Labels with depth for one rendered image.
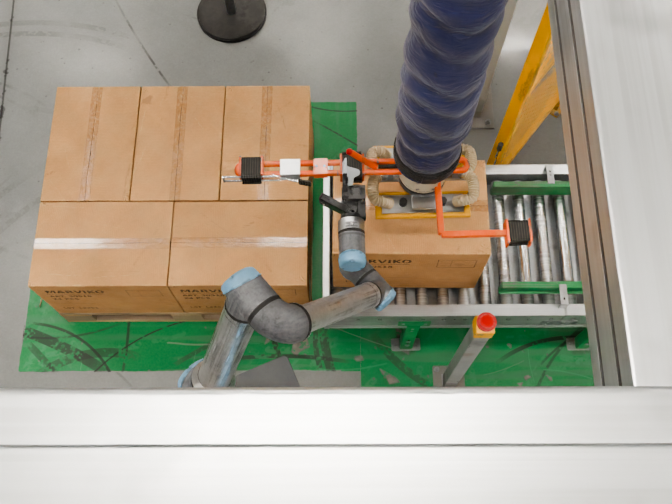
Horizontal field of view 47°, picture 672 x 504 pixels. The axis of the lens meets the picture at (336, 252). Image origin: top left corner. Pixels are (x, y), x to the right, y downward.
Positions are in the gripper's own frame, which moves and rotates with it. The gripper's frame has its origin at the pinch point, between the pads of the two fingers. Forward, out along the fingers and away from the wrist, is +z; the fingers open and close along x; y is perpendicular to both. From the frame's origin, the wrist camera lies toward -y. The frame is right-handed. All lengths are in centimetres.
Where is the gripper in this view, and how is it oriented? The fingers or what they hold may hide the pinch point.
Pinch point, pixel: (343, 167)
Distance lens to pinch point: 271.7
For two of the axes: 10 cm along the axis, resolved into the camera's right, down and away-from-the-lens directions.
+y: 10.0, -0.2, 0.0
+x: -0.1, -3.6, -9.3
